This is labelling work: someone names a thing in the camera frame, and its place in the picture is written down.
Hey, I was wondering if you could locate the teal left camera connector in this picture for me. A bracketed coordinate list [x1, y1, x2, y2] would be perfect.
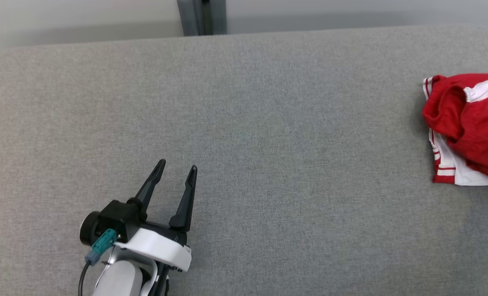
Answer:
[84, 229, 118, 266]

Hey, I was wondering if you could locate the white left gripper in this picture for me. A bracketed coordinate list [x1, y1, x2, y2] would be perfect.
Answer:
[113, 159, 198, 273]

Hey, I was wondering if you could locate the red white basketball jersey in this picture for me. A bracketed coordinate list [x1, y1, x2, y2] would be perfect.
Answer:
[422, 73, 488, 187]

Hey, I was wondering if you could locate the long black left camera cable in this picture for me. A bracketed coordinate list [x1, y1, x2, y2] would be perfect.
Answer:
[78, 261, 93, 296]

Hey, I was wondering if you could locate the grey metal partition post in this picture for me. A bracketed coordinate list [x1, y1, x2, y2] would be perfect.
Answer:
[177, 0, 227, 37]

